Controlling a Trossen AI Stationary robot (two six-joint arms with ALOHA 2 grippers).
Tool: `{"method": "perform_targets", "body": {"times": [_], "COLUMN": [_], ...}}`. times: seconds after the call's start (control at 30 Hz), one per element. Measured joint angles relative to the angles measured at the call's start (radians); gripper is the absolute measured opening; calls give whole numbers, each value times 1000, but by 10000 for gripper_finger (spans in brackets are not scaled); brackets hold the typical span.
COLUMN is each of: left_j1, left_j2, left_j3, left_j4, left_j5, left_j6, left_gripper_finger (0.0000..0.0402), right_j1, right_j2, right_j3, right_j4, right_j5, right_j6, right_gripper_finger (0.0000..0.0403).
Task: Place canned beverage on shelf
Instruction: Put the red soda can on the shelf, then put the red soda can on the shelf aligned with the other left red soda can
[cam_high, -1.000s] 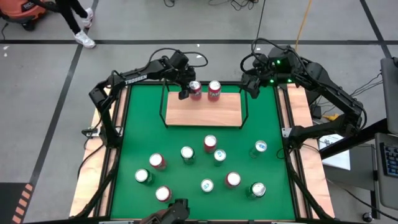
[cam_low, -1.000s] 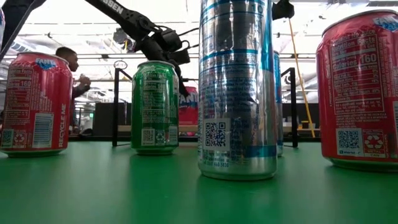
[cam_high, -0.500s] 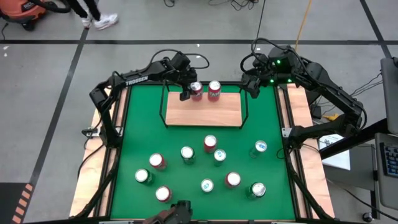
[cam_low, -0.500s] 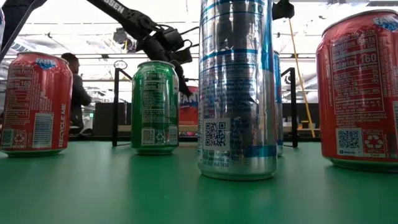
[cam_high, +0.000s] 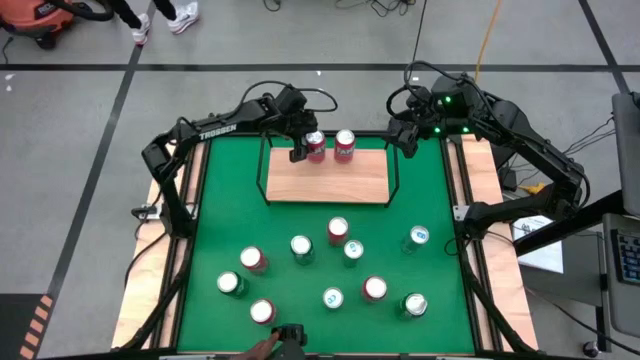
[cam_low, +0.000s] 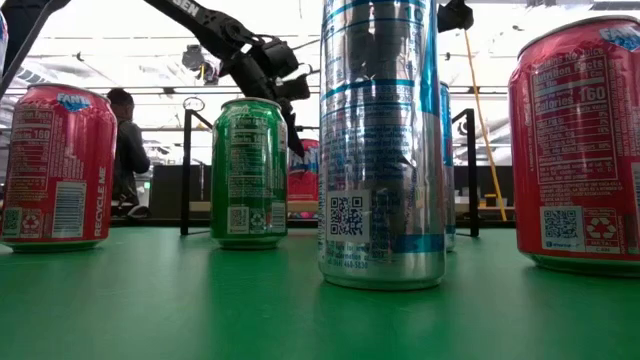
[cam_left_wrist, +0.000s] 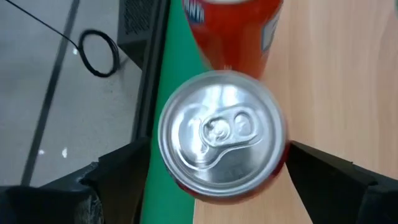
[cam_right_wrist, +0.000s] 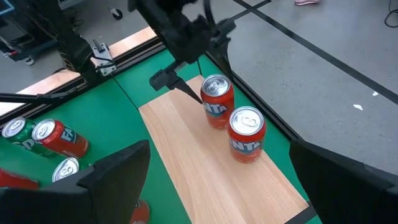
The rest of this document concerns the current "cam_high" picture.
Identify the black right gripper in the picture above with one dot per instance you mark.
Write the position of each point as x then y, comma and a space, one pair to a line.
412, 127

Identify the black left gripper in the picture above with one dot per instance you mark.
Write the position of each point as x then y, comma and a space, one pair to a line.
302, 127

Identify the red soda can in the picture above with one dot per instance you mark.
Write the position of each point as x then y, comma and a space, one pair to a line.
344, 150
316, 150
262, 311
251, 257
338, 226
375, 287

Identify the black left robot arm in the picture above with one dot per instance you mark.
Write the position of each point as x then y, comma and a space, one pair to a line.
220, 131

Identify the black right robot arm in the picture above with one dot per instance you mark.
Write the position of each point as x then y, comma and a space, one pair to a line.
525, 130

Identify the green soda can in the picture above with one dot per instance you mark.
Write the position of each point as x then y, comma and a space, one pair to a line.
416, 304
228, 282
301, 245

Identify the green table mat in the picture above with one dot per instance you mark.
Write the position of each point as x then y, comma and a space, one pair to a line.
225, 225

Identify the yellow power plug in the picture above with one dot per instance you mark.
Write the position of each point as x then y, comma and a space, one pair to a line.
534, 189

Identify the white paper sheet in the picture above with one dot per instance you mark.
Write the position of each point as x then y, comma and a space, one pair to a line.
545, 257

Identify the person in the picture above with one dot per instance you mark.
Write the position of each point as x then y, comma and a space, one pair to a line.
141, 30

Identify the person's hand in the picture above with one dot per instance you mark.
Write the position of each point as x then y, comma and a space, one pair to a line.
260, 349

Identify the grey computer monitor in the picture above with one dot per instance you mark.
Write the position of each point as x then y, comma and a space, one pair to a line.
627, 150

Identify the grey keyboard console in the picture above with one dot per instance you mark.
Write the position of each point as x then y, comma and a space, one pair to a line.
627, 260

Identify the black caster wheel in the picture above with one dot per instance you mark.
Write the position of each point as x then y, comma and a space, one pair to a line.
590, 348

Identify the orange shop vacuum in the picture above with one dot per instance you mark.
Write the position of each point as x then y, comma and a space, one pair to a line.
35, 15

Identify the black orange-striped floor strip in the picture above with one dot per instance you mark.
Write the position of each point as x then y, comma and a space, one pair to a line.
15, 325

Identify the black metal table frame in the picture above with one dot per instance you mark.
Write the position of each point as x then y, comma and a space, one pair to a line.
360, 357

